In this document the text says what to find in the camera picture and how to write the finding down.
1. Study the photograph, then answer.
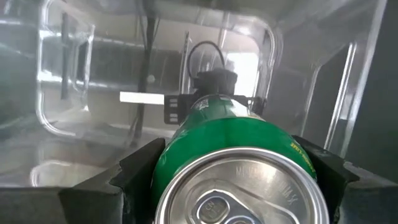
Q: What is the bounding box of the clear plastic bin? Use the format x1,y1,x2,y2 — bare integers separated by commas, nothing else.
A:
0,0,389,190
0,0,96,141

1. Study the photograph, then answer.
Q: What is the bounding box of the green Sprite can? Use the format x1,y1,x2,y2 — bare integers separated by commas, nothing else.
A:
150,94,330,224

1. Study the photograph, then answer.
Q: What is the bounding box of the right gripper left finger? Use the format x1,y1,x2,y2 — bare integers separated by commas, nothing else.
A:
58,138,166,224

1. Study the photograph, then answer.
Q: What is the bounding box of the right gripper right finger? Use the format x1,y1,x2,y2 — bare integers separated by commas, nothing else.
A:
292,135,398,224

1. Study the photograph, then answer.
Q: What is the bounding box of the black table clamp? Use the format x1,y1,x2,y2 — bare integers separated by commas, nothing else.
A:
164,40,267,126

